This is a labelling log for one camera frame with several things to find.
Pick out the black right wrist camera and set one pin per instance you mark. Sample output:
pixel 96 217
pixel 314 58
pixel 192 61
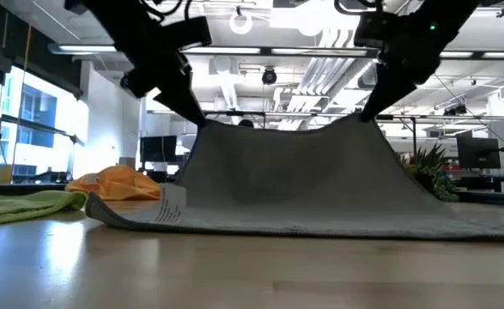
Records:
pixel 376 30

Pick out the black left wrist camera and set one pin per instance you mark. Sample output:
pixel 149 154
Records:
pixel 189 33

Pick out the person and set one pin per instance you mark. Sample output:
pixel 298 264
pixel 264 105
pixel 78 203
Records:
pixel 246 123

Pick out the green microfiber towel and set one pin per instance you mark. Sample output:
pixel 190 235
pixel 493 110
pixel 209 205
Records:
pixel 20 206

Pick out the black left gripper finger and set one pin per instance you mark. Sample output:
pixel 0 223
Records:
pixel 165 98
pixel 189 92

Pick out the potted succulent plant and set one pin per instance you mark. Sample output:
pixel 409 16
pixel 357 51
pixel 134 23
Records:
pixel 432 171

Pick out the black ceiling track spotlight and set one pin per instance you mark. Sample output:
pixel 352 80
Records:
pixel 455 110

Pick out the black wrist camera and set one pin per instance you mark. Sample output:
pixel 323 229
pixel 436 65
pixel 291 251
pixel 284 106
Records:
pixel 189 33
pixel 376 30

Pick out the grey microfiber towel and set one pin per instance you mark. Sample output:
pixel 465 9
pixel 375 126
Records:
pixel 299 171

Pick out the black computer monitor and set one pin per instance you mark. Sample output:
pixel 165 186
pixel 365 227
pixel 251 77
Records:
pixel 477 152
pixel 158 149

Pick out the orange microfiber towel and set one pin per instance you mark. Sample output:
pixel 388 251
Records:
pixel 118 184

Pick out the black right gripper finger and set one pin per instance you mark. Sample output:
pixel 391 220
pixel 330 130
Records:
pixel 395 88
pixel 378 90

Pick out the black round ceiling fixture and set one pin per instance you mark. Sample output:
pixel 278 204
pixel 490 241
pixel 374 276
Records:
pixel 269 76

